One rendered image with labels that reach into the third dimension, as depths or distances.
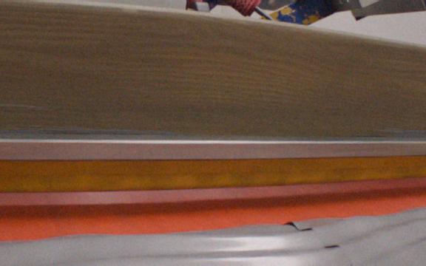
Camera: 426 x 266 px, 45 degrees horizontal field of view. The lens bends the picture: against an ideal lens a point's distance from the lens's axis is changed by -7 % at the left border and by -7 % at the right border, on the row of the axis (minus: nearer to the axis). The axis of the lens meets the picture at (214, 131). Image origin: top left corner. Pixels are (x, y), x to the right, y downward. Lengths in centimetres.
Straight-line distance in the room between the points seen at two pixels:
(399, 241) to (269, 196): 9
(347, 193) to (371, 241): 10
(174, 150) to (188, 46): 5
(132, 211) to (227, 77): 9
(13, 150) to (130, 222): 7
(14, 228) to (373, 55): 23
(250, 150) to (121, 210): 7
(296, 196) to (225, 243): 11
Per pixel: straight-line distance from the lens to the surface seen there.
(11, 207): 28
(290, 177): 34
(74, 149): 26
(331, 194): 36
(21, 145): 26
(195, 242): 24
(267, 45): 30
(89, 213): 28
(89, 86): 27
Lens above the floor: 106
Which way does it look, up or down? 11 degrees down
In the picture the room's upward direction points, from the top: 7 degrees clockwise
